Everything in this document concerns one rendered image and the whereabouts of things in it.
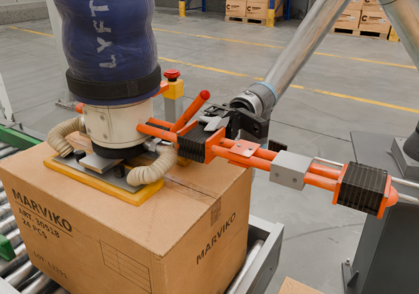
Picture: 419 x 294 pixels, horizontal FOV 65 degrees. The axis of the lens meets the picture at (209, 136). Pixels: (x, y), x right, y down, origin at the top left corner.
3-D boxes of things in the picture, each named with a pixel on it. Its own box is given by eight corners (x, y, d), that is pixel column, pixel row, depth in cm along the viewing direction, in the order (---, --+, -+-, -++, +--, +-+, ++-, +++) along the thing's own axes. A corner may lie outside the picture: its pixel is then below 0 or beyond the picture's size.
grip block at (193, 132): (174, 156, 76) (173, 133, 73) (197, 138, 83) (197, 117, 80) (206, 166, 72) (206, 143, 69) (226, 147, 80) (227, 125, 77)
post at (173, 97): (173, 252, 184) (161, 81, 137) (180, 244, 189) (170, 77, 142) (183, 257, 181) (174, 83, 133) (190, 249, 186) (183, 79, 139)
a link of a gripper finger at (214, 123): (187, 125, 75) (207, 122, 83) (209, 132, 73) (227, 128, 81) (189, 112, 74) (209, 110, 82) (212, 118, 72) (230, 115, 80)
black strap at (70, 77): (48, 88, 79) (44, 72, 77) (117, 65, 97) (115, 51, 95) (117, 107, 69) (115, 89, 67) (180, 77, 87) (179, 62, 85)
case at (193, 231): (30, 264, 110) (-6, 163, 91) (119, 199, 140) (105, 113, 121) (173, 369, 82) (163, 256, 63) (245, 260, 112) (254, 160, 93)
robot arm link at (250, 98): (260, 124, 95) (264, 93, 90) (254, 130, 91) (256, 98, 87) (233, 117, 99) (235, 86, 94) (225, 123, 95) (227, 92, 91)
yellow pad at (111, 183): (43, 166, 90) (38, 150, 88) (73, 150, 98) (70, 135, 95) (138, 208, 75) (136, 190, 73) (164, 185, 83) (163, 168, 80)
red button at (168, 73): (160, 81, 137) (159, 72, 135) (170, 76, 142) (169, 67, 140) (174, 84, 133) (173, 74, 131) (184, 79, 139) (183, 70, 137)
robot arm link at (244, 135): (265, 140, 114) (269, 107, 108) (267, 157, 104) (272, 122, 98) (238, 138, 115) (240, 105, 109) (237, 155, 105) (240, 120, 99)
